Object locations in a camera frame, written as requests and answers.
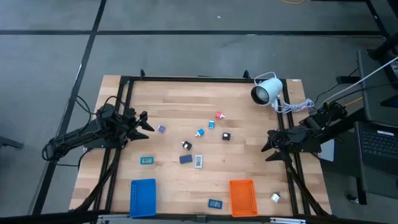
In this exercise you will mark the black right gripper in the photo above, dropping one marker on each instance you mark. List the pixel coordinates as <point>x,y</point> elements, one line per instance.
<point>284,140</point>

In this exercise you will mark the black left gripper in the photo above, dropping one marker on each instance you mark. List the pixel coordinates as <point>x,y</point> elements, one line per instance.
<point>126,127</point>

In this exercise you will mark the purple charger cube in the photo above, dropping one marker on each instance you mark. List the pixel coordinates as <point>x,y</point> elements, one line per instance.
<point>161,128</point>

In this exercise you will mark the teal card pack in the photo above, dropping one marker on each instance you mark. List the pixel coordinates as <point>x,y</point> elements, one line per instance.
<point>146,160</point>

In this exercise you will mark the black and white charger cube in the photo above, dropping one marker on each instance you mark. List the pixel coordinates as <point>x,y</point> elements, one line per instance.
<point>186,145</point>

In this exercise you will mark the navy blue small box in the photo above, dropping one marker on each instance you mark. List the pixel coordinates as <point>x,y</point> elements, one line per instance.
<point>185,159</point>

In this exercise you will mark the orange plastic basket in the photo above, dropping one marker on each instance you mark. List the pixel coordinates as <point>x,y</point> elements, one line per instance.
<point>244,199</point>

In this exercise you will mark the blue charger cube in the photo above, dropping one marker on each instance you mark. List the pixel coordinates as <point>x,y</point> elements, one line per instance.
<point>211,124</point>
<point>200,132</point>

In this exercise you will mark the white card pack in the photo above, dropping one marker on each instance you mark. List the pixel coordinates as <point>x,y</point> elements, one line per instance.
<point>198,161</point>

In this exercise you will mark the pink charger cube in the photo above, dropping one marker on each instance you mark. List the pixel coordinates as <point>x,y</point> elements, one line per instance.
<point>219,115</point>

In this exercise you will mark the blue card pack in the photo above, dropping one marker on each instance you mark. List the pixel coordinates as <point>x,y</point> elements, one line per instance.
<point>215,204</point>

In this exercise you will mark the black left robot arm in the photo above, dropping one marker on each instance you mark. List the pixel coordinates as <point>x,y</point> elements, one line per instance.
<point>77,135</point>

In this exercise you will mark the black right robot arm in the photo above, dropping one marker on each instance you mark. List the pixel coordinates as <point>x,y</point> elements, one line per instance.
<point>317,127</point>

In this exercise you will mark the white spool on stand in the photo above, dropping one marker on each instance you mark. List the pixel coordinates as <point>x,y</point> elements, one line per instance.
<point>269,90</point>

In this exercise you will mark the blue plastic basket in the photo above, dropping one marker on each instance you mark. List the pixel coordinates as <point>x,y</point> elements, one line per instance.
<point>143,199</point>

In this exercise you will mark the silver aluminium extrusion bar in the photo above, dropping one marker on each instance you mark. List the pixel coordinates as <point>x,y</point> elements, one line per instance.
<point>287,220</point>
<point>113,216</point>

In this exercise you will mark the black laptop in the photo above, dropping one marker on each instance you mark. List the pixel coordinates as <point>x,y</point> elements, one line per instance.
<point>377,143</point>

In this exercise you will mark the grey side table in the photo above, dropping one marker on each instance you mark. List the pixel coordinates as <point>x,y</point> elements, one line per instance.
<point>373,102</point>

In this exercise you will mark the black stand foot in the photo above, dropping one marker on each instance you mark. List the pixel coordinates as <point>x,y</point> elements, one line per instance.
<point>11,143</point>

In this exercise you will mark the black chair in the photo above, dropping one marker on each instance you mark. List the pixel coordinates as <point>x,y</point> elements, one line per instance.
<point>385,46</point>

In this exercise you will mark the black aluminium rig frame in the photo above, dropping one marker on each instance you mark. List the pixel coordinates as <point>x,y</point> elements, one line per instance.
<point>186,78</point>

